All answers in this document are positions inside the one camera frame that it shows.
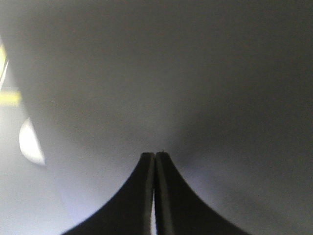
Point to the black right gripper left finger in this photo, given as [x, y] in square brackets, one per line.
[128, 212]

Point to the yellow floor tape line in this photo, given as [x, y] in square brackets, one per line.
[7, 97]

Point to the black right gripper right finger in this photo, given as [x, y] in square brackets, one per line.
[179, 211]

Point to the open fridge door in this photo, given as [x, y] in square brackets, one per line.
[225, 87]

